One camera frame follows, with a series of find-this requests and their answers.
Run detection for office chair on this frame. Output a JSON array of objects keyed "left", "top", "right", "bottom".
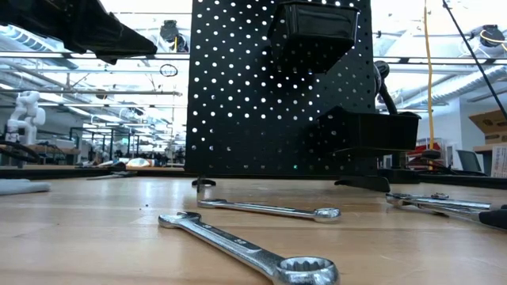
[{"left": 456, "top": 149, "right": 484, "bottom": 173}]

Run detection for black gooseneck desk lamp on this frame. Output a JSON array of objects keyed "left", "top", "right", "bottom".
[{"left": 372, "top": 59, "right": 421, "bottom": 185}]

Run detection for wide black pegboard bin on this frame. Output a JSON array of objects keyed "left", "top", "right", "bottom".
[{"left": 316, "top": 105, "right": 421, "bottom": 154}]

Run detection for thin black pole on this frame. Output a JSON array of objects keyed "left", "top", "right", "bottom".
[{"left": 441, "top": 0, "right": 507, "bottom": 120}]

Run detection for white orange rounded device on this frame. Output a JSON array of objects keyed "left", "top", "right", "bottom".
[{"left": 125, "top": 157, "right": 154, "bottom": 169}]

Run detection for chrome combination wrench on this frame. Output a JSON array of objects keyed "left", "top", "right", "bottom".
[
  {"left": 158, "top": 211, "right": 341, "bottom": 285},
  {"left": 196, "top": 197, "right": 342, "bottom": 223}
]

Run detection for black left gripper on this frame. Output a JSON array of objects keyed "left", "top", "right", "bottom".
[{"left": 0, "top": 0, "right": 158, "bottom": 66}]

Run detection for black cable loop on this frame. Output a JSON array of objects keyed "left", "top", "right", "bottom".
[{"left": 0, "top": 140, "right": 40, "bottom": 165}]

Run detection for white humanoid robot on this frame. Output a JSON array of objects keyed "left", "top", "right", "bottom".
[{"left": 4, "top": 90, "right": 47, "bottom": 146}]

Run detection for black metal peg board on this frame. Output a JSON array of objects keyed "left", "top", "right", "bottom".
[{"left": 184, "top": 0, "right": 391, "bottom": 194}]

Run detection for white printed sign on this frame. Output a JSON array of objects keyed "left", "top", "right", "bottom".
[{"left": 490, "top": 144, "right": 507, "bottom": 178}]

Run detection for black-handled slip-joint pliers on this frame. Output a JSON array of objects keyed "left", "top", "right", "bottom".
[{"left": 386, "top": 192, "right": 507, "bottom": 231}]

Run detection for grey blue work glove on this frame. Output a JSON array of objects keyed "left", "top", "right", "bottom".
[{"left": 0, "top": 178, "right": 51, "bottom": 196}]

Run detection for black ceiling cable reel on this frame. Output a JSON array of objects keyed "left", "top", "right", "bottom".
[
  {"left": 471, "top": 24, "right": 507, "bottom": 49},
  {"left": 160, "top": 19, "right": 189, "bottom": 53}
]

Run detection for red bin rack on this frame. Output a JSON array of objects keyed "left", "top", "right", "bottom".
[{"left": 407, "top": 142, "right": 444, "bottom": 159}]

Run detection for yellow strap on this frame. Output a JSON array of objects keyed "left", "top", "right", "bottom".
[{"left": 422, "top": 0, "right": 436, "bottom": 151}]

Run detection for tapered black pegboard bin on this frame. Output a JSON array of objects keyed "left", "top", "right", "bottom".
[{"left": 268, "top": 0, "right": 360, "bottom": 75}]

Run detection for brown cardboard box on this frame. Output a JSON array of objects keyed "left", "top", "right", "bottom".
[{"left": 469, "top": 108, "right": 507, "bottom": 146}]

